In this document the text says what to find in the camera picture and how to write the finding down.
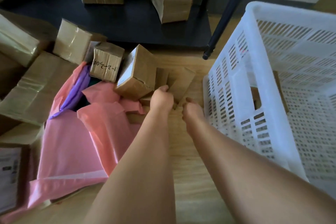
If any person's right hand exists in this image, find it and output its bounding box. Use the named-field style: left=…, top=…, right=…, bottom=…
left=182, top=97, right=205, bottom=127

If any person's left hand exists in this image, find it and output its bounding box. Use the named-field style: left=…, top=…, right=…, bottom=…
left=149, top=85, right=174, bottom=113

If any thin plain cardboard box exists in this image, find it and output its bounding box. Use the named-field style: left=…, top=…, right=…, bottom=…
left=168, top=67, right=197, bottom=110

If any pink purple teal mailers pile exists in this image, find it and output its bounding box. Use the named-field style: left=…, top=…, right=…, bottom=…
left=0, top=61, right=147, bottom=224

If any teal mailer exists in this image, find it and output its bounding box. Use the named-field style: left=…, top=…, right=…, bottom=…
left=77, top=78, right=102, bottom=111

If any purple mailer bag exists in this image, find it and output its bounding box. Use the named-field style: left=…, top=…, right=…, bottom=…
left=48, top=65, right=91, bottom=120

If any long white label cardboard box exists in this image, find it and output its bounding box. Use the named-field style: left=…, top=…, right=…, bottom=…
left=272, top=70, right=290, bottom=114

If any pile of cardboard parcels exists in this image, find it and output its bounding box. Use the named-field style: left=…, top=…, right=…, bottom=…
left=0, top=10, right=169, bottom=216

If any white plastic crate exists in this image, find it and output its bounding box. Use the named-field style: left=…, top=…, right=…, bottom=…
left=202, top=1, right=336, bottom=193

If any person's right forearm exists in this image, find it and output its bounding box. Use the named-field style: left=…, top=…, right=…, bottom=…
left=185, top=120, right=336, bottom=224

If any person's left forearm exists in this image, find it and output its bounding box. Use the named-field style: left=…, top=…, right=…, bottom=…
left=84, top=108, right=177, bottom=224

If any black metal shelf rack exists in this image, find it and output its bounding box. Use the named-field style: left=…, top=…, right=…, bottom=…
left=0, top=0, right=259, bottom=60

